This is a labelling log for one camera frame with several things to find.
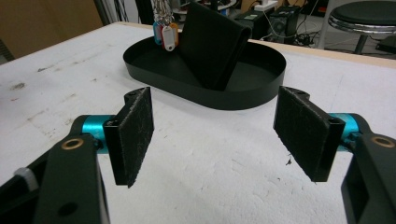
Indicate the round black stool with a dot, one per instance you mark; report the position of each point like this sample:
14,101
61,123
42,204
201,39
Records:
367,12

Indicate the black leather wallet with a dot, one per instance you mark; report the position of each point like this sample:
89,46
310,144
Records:
211,46

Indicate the black oval tray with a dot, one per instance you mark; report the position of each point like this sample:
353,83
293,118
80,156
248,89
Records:
249,84

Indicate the brown wooden board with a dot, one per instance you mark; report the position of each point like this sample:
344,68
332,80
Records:
46,25

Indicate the dark computer tower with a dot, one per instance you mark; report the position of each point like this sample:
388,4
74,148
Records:
253,21

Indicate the white power strip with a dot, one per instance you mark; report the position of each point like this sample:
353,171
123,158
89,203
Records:
266,4

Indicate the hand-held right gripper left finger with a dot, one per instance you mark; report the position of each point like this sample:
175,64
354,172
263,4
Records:
134,137

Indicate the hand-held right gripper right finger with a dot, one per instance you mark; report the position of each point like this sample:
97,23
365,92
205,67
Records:
302,133

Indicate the black computer tower with fan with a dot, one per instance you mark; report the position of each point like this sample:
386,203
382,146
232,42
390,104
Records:
283,21

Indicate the keyring with coloured tags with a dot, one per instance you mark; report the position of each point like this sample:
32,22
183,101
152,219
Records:
168,36

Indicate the grey metal stand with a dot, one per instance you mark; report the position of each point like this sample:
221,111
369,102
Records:
102,11

